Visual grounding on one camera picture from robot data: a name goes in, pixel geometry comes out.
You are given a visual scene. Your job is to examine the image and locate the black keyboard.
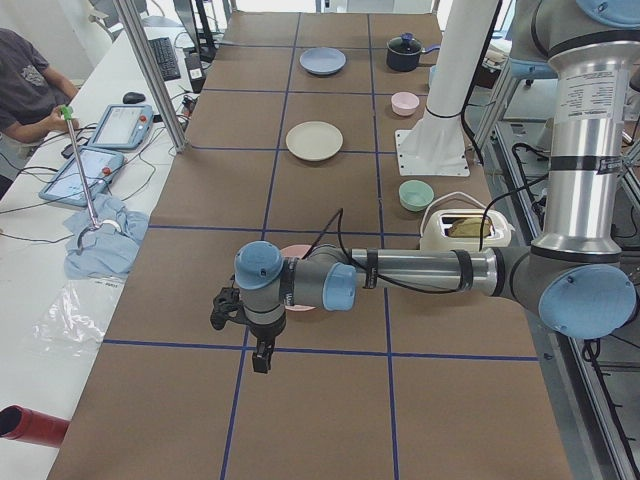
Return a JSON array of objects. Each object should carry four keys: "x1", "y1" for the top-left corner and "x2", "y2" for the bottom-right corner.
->
[{"x1": 148, "y1": 37, "x2": 181, "y2": 81}]

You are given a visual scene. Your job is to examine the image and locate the green bowl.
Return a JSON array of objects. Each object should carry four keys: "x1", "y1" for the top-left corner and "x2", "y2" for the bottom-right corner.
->
[{"x1": 398, "y1": 179, "x2": 435, "y2": 212}]

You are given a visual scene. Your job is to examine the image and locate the cream toaster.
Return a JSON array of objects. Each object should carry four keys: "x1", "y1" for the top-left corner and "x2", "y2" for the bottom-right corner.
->
[{"x1": 419, "y1": 191, "x2": 515, "y2": 252}]

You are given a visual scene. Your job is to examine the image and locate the pink plate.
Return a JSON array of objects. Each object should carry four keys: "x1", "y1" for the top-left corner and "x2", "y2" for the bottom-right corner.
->
[{"x1": 281, "y1": 244, "x2": 314, "y2": 312}]

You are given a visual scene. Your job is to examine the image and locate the pink bowl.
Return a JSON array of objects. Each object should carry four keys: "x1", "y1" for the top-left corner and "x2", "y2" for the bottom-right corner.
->
[{"x1": 391, "y1": 91, "x2": 420, "y2": 117}]

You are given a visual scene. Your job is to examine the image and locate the clear plastic bag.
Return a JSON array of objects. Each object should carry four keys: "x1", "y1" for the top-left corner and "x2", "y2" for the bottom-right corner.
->
[{"x1": 30, "y1": 278, "x2": 124, "y2": 358}]

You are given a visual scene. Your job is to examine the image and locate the black computer mouse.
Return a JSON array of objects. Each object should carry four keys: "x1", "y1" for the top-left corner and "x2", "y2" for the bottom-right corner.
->
[{"x1": 122, "y1": 91, "x2": 146, "y2": 105}]

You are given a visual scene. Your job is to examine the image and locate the blue plate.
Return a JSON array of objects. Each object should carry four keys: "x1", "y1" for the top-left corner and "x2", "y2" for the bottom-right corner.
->
[{"x1": 299, "y1": 47, "x2": 346, "y2": 76}]

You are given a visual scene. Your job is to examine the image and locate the lower teach pendant tablet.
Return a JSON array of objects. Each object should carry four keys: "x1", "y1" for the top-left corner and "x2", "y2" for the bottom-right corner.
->
[{"x1": 38, "y1": 146, "x2": 126, "y2": 209}]

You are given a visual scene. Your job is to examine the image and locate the red tube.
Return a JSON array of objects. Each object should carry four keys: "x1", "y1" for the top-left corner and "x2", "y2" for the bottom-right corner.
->
[{"x1": 1, "y1": 405, "x2": 70, "y2": 448}]

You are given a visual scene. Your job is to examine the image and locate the cream plate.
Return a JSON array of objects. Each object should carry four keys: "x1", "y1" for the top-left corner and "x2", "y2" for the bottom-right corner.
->
[{"x1": 285, "y1": 121, "x2": 343, "y2": 162}]

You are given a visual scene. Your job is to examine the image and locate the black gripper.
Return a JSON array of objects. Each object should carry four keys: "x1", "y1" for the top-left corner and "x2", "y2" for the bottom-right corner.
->
[{"x1": 249, "y1": 319, "x2": 286, "y2": 373}]

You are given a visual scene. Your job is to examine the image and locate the dark blue pot with lid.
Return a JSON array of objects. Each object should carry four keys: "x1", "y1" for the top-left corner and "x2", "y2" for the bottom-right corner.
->
[{"x1": 386, "y1": 32, "x2": 441, "y2": 72}]

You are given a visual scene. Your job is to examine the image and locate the blue cloth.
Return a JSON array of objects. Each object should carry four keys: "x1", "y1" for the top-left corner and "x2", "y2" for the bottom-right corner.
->
[{"x1": 63, "y1": 194, "x2": 149, "y2": 279}]

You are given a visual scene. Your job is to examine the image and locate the aluminium frame post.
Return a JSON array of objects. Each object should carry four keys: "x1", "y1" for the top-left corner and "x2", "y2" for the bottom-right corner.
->
[{"x1": 113, "y1": 0, "x2": 187, "y2": 153}]

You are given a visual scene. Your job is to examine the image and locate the seated person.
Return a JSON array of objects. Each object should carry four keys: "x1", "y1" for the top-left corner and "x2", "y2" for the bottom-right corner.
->
[{"x1": 1, "y1": 28, "x2": 78, "y2": 192}]

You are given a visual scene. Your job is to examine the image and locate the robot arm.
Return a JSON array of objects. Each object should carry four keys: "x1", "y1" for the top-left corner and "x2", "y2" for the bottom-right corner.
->
[{"x1": 211, "y1": 1, "x2": 639, "y2": 373}]

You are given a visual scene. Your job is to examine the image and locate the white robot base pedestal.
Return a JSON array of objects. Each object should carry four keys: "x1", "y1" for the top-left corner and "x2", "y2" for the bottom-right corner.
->
[{"x1": 395, "y1": 0, "x2": 501, "y2": 177}]

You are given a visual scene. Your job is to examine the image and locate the upper teach pendant tablet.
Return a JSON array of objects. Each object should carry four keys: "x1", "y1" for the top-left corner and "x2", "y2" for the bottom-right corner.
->
[{"x1": 88, "y1": 104, "x2": 154, "y2": 150}]

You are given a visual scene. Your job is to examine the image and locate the light blue cup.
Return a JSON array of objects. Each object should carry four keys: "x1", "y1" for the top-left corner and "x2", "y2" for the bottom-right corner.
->
[{"x1": 428, "y1": 65, "x2": 437, "y2": 90}]

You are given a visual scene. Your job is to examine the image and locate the teach pendant tablet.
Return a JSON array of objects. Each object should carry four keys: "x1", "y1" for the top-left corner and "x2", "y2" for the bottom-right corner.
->
[
  {"x1": 38, "y1": 146, "x2": 126, "y2": 209},
  {"x1": 88, "y1": 104, "x2": 154, "y2": 150}
]

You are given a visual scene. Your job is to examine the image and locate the grabber reacher stick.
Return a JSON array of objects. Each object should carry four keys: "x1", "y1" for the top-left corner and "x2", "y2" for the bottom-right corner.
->
[{"x1": 60, "y1": 105, "x2": 122, "y2": 254}]

